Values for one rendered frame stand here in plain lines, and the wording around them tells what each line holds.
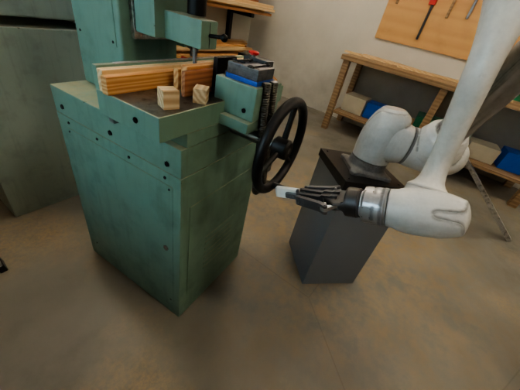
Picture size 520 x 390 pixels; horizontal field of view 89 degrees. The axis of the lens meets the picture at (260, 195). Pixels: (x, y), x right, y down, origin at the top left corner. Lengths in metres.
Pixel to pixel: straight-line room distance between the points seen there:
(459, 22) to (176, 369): 3.81
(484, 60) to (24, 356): 1.57
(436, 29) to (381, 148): 2.81
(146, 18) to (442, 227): 0.90
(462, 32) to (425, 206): 3.29
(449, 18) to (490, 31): 3.10
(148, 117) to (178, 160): 0.14
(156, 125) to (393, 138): 0.85
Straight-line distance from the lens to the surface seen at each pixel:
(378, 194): 0.66
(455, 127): 0.78
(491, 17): 0.78
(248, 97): 0.74
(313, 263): 1.36
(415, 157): 1.19
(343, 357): 1.37
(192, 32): 0.86
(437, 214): 0.65
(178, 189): 0.78
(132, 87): 0.77
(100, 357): 1.27
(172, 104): 0.67
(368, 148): 1.16
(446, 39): 3.85
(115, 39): 0.98
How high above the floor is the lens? 1.14
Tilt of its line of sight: 35 degrees down
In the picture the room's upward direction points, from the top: 13 degrees clockwise
